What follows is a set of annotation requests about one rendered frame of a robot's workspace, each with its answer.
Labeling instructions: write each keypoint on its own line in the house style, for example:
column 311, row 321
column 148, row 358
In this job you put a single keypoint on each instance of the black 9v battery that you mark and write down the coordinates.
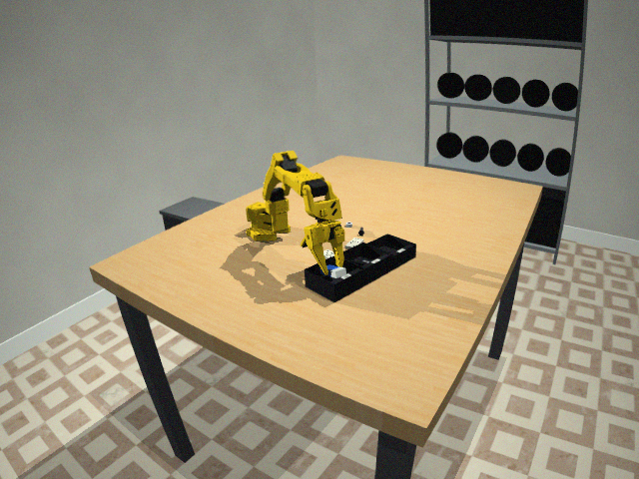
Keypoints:
column 361, row 260

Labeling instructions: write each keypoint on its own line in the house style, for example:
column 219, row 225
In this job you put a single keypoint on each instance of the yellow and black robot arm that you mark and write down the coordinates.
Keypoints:
column 275, row 209

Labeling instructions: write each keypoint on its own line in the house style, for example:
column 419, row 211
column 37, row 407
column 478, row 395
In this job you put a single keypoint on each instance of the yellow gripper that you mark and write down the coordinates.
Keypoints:
column 317, row 234

